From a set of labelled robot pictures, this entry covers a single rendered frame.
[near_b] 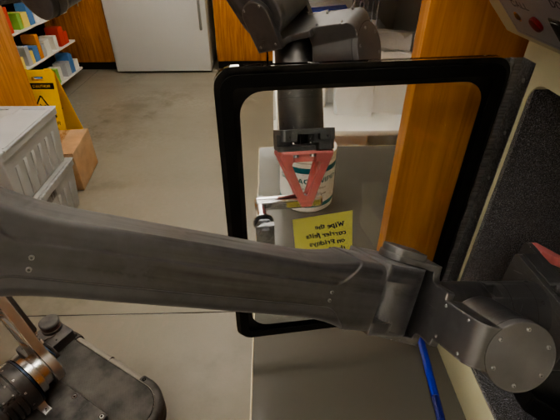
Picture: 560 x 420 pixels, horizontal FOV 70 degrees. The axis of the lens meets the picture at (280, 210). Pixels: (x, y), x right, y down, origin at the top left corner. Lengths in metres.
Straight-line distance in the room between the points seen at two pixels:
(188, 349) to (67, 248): 1.64
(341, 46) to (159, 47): 4.86
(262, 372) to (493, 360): 0.39
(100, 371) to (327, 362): 1.07
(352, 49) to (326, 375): 0.46
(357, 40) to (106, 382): 1.37
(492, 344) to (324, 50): 0.33
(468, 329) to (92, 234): 0.27
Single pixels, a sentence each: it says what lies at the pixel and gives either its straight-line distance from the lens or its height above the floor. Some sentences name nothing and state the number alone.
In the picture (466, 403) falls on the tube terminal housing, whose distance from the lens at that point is 0.67.
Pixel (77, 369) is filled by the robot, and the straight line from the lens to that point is 1.65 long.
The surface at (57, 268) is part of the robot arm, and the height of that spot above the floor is 1.34.
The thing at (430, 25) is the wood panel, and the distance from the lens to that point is 0.52.
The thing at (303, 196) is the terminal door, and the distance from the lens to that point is 0.47.
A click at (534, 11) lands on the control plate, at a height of 1.44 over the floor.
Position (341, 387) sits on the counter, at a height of 0.94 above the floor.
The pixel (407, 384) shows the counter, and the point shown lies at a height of 0.94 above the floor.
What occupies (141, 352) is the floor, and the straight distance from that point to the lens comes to 1.92.
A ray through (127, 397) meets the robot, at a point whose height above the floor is 0.24.
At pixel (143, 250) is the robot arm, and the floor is 1.34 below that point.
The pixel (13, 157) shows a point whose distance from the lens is 2.31.
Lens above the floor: 1.50
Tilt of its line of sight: 36 degrees down
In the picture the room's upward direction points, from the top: straight up
